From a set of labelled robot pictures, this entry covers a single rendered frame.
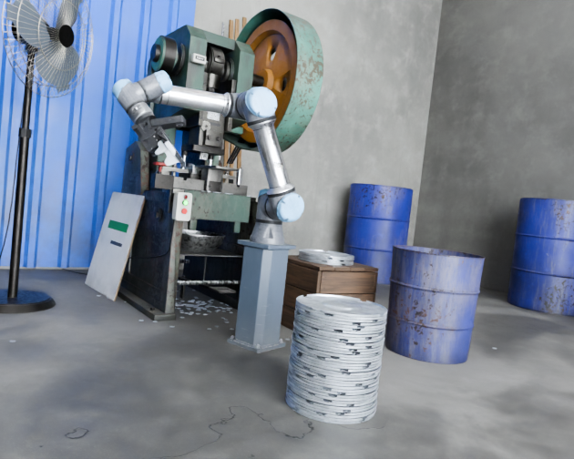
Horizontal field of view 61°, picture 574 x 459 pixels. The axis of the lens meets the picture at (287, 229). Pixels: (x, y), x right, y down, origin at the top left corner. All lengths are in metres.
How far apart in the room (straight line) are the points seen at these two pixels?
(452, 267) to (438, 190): 3.49
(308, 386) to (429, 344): 0.89
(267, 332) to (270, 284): 0.21
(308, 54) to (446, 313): 1.51
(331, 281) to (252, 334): 0.49
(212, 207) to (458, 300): 1.28
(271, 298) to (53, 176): 2.09
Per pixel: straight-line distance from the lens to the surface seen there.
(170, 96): 1.96
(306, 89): 2.74
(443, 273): 2.23
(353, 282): 2.45
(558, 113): 5.16
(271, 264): 2.05
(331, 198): 4.89
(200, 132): 2.73
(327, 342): 1.48
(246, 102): 1.91
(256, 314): 2.09
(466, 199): 5.47
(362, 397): 1.56
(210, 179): 2.65
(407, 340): 2.32
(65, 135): 3.74
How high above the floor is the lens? 0.63
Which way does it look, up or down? 3 degrees down
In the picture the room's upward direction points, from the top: 6 degrees clockwise
